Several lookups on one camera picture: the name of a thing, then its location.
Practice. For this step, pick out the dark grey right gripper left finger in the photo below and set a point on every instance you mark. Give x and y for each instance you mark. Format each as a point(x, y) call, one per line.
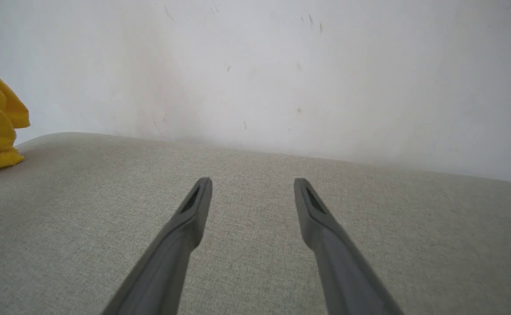
point(168, 262)

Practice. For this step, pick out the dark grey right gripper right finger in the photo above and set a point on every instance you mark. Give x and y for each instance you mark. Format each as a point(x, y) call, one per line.
point(342, 271)

